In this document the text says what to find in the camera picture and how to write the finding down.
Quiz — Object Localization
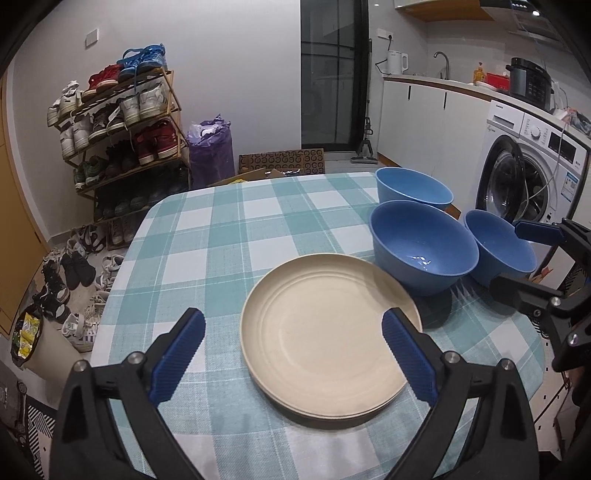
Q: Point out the grey stick mop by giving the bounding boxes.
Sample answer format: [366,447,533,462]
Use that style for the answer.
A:
[350,39,377,164]

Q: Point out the flat cardboard box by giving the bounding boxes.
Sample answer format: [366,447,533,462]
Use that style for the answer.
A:
[208,168,287,188]

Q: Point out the steel range hood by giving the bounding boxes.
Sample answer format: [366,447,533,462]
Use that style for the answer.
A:
[480,0,571,42]

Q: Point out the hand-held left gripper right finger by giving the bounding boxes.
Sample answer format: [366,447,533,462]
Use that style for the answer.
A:
[382,308,539,480]

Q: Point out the shoe rack with shoes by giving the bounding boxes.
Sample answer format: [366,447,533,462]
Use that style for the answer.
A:
[46,44,190,222]

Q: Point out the yellow wooden door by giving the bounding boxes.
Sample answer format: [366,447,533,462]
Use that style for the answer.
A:
[0,69,47,337]

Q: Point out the black and white rug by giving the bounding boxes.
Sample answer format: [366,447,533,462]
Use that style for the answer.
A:
[18,401,58,480]

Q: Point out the wooden shoe rack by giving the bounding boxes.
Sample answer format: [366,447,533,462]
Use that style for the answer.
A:
[46,69,191,222]

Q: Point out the crumpled cloth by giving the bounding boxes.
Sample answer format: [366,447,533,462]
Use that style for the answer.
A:
[556,107,591,137]

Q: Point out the scattered pile of shoes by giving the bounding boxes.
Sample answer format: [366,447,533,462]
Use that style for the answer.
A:
[32,217,139,352]

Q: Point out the white wall cabinets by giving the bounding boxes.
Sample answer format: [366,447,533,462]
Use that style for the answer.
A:
[394,0,495,23]

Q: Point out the blue bowl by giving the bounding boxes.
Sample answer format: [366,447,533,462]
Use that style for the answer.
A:
[375,167,454,210]
[369,200,480,296]
[464,209,539,289]

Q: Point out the trash bin with black bag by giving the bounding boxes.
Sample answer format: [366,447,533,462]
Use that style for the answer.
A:
[10,311,47,370]

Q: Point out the teal checked tablecloth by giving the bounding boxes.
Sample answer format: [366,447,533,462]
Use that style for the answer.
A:
[90,172,546,480]

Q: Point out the white kitchen base cabinets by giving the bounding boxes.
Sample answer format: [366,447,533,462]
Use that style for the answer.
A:
[372,76,492,213]

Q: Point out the black pressure cooker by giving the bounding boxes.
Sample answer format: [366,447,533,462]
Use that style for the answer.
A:
[506,57,554,110]

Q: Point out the black framed glass door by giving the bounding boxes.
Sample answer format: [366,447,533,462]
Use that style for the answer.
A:
[300,0,372,151]

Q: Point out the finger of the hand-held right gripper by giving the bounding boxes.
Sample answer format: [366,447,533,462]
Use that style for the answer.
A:
[490,274,591,372]
[514,218,591,278]

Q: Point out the patterned doormat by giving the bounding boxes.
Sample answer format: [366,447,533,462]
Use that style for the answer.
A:
[238,148,326,176]

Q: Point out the white washing machine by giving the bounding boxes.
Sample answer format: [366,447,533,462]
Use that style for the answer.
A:
[475,99,591,227]

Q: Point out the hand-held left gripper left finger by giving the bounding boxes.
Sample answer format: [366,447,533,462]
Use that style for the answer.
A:
[50,308,206,480]

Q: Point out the purple bag bin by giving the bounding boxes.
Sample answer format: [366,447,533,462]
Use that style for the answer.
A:
[187,117,236,190]

